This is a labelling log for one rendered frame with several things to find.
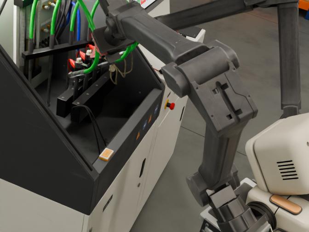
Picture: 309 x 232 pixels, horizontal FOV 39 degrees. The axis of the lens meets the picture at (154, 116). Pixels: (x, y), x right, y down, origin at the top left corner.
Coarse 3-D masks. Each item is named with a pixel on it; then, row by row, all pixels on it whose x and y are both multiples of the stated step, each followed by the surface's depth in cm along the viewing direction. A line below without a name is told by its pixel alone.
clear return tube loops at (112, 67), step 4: (132, 56) 181; (124, 60) 175; (132, 60) 182; (132, 64) 183; (112, 68) 187; (116, 68) 169; (116, 72) 170; (120, 72) 184; (124, 72) 178; (128, 72) 187; (116, 76) 171; (124, 76) 180; (112, 80) 176; (116, 80) 172; (116, 84) 173
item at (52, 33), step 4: (60, 0) 158; (56, 4) 159; (56, 8) 160; (56, 12) 161; (52, 16) 162; (56, 16) 163; (52, 20) 163; (52, 24) 164; (52, 28) 165; (52, 32) 166; (52, 36) 167; (52, 40) 168; (52, 44) 169; (52, 48) 170; (128, 48) 158; (128, 52) 159; (124, 56) 160; (116, 60) 162; (120, 60) 162; (100, 64) 165; (104, 64) 164; (108, 64) 164; (112, 64) 164; (96, 68) 166
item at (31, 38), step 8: (80, 0) 133; (32, 8) 153; (32, 16) 155; (88, 16) 132; (32, 24) 158; (32, 32) 160; (32, 40) 161; (96, 56) 135; (96, 64) 137; (88, 72) 141
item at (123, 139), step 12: (156, 96) 184; (144, 108) 175; (132, 120) 166; (144, 120) 175; (120, 132) 159; (132, 132) 162; (144, 132) 183; (108, 144) 152; (120, 144) 153; (132, 144) 169; (120, 156) 158; (96, 168) 141; (108, 168) 147; (120, 168) 164; (108, 180) 153; (96, 204) 148
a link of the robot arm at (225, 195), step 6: (222, 186) 98; (228, 186) 97; (210, 192) 97; (216, 192) 97; (222, 192) 97; (228, 192) 97; (234, 192) 97; (210, 198) 97; (216, 198) 96; (222, 198) 97; (228, 198) 97; (210, 204) 100; (216, 204) 96; (222, 204) 96
